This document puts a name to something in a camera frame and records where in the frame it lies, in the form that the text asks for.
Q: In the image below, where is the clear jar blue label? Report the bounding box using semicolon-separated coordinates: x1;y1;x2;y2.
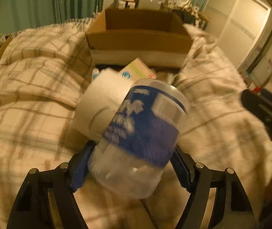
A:
88;79;189;200

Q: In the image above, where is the white bear toy blue star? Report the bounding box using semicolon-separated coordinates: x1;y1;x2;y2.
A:
73;68;133;142

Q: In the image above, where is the white sliding wardrobe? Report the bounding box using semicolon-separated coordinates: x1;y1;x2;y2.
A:
204;0;271;68

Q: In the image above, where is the plaid beige blanket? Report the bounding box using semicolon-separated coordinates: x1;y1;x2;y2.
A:
0;19;272;228

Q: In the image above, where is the open cardboard box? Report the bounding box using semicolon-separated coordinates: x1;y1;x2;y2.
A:
86;8;193;69

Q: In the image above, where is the cluttered dresser desk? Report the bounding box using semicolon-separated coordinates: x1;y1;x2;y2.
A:
109;0;210;30

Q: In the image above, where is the green curtain left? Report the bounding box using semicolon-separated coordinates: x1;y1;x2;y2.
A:
0;0;103;34

